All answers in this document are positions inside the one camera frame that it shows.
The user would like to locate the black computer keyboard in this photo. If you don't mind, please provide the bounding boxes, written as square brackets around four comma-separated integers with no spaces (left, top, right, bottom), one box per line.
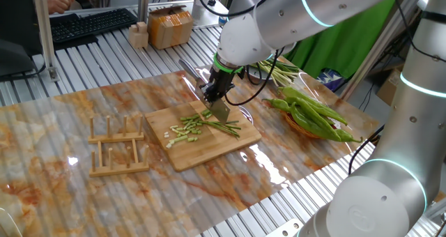
[50,8,139,45]

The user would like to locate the aluminium frame post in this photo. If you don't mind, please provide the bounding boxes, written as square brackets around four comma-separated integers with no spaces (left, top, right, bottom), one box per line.
[137,0,151,24]
[30,0,59,82]
[339,1,419,102]

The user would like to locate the blue patterned bag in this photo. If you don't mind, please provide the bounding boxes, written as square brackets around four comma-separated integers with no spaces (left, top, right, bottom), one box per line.
[315,68,344,92]

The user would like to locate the black monitor cable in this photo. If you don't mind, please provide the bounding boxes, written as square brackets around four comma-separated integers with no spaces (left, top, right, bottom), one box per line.
[0,63,48,82]

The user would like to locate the grey round plate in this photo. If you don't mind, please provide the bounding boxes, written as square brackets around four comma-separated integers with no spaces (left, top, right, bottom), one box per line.
[249,66,275,81]

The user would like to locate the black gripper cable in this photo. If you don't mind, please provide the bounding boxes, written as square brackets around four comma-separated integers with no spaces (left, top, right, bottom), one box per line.
[224,47,282,107]

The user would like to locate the white metal mounting plate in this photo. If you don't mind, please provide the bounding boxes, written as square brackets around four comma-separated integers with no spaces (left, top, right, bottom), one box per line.
[264,217,305,237]

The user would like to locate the wooden peg rack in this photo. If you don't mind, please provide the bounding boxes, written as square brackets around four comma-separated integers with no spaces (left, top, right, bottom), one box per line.
[86,115,151,178]

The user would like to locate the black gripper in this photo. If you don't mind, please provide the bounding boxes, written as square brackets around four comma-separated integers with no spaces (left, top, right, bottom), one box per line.
[201,71,238,104]

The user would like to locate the person's bare hand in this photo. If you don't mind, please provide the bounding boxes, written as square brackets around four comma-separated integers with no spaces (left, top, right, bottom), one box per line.
[47,0,75,15]

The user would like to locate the long green chili pepper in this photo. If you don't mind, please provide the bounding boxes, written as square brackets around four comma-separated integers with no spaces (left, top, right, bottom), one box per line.
[277,86,348,126]
[289,102,337,141]
[285,96,343,143]
[334,128,364,144]
[261,97,293,113]

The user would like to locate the green cloth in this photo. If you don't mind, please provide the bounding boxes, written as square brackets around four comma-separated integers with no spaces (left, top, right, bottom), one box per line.
[284,0,397,79]

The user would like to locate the marble pattern table mat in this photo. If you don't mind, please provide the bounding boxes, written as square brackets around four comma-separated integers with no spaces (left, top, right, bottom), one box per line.
[0,50,380,237]

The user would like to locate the wooden block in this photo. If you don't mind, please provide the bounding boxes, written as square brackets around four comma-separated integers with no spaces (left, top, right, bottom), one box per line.
[128,21,150,49]

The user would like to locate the bamboo cutting board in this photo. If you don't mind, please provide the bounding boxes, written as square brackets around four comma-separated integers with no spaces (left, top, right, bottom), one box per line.
[145,93,263,172]

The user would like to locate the black cable bundle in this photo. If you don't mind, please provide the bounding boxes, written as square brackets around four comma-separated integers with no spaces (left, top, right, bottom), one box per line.
[348,124,386,175]

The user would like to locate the white cylindrical object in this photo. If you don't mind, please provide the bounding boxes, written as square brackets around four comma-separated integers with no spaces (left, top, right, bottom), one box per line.
[190,0,215,20]

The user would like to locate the clear glass dish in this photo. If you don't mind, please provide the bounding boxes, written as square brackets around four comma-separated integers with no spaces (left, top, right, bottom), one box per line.
[236,103,255,125]

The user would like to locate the steel cleaver knife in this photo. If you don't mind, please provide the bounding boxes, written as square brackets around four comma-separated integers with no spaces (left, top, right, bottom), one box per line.
[178,58,231,125]

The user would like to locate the open brown cardboard box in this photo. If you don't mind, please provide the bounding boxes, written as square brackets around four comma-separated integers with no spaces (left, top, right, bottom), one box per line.
[376,68,402,107]

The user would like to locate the uncut green garlic stalks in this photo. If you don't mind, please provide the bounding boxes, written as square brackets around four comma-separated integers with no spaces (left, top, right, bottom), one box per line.
[200,119,243,139]

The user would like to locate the black computer monitor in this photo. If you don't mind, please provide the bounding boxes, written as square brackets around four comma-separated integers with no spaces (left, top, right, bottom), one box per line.
[0,0,45,79]

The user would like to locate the bunch of green garlic stalks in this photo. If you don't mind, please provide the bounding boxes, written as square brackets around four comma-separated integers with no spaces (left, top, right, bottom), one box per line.
[256,58,300,88]

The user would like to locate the taped cardboard box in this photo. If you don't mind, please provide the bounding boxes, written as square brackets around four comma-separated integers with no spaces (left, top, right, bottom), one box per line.
[147,5,194,50]

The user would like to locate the woven wicker basket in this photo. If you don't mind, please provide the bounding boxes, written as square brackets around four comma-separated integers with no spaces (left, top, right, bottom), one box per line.
[280,109,338,140]

